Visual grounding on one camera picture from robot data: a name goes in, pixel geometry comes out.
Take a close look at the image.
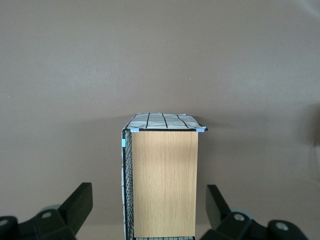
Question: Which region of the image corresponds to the wire basket with checked cloth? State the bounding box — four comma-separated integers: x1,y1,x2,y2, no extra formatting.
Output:
120,112,209,240

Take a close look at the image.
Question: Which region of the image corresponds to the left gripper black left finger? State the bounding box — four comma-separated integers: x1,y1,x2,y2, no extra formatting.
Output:
0,182,94,240

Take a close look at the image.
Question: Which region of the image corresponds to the brown table cloth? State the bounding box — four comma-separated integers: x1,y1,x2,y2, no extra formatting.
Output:
0,0,320,240

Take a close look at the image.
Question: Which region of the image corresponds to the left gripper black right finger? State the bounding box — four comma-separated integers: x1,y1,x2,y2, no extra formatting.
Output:
199,184,310,240

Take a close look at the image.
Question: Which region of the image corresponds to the light wooden shelf insert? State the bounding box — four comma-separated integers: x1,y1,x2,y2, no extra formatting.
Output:
130,130,199,238

